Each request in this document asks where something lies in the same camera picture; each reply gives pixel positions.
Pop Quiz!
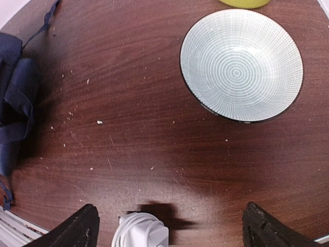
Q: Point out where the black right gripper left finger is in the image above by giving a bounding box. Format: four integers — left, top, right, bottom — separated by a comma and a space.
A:
26, 204, 100, 246

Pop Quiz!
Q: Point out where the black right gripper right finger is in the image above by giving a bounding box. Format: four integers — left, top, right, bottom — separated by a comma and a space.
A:
242, 202, 319, 247

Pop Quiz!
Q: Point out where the navy blue student backpack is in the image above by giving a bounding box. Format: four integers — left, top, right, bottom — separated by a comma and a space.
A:
0, 0, 62, 210

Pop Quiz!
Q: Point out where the pale blue ceramic bowl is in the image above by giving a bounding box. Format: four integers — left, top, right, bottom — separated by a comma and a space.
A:
180, 9, 304, 123

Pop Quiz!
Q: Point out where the yellow green bowl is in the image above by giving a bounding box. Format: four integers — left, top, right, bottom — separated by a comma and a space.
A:
219, 0, 270, 9

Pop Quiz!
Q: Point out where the aluminium front rail frame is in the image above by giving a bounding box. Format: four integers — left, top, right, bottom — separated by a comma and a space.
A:
0, 207, 49, 246

